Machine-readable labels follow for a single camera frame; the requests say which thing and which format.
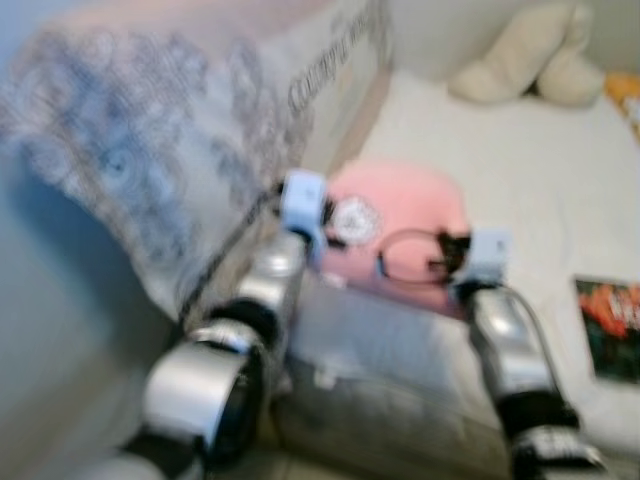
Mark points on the pink pillow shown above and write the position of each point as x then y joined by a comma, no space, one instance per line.
400,195

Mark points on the yellow egg-print blanket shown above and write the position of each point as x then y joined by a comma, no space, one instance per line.
625,100

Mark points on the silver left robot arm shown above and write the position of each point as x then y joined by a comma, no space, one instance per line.
200,385

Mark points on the white quilted mattress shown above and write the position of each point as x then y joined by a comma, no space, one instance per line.
520,180

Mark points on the dark red-covered book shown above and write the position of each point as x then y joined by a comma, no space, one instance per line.
610,330

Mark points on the beige plush toy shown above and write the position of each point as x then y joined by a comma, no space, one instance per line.
520,55

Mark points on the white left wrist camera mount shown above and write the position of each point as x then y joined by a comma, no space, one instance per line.
303,205

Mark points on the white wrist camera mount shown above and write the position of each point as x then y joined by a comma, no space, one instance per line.
490,255
303,205

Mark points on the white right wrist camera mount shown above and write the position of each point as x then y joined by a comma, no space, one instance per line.
490,255

